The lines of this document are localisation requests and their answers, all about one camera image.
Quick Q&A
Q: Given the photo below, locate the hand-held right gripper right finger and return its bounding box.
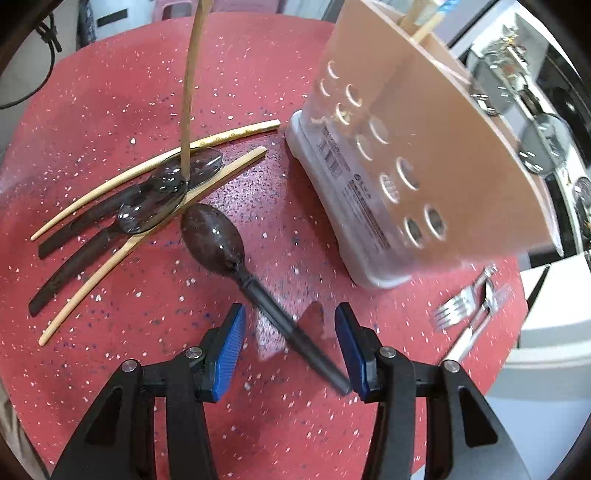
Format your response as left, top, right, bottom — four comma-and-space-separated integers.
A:
335, 302, 532, 480

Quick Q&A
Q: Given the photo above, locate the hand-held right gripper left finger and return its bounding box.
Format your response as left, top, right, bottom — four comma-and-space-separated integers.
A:
48, 303, 247, 480

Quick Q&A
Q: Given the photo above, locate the dark translucent plastic spoon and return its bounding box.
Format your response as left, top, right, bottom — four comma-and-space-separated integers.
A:
28, 178, 188, 317
180, 203, 352, 395
38, 148, 225, 259

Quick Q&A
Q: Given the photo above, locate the plain wooden chopstick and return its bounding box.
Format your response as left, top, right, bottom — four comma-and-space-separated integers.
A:
39, 147, 267, 346
401, 0, 435, 29
180, 0, 213, 183

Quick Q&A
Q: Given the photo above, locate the gold-speckled wooden chopstick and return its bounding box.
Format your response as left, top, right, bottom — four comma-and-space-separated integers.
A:
31, 120, 281, 241

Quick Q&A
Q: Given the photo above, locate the beige plastic cutlery holder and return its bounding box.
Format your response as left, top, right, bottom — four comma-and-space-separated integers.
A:
285, 0, 557, 289

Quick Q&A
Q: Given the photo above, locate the blue-patterned wooden chopstick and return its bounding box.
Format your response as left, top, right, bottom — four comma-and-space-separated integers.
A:
410, 0, 459, 43

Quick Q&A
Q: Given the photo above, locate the metal fork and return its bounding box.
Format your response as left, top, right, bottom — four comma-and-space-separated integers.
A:
433, 264, 498, 332

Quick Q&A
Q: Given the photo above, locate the black cable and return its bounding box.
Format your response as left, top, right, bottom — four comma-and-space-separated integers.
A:
0, 14, 61, 109

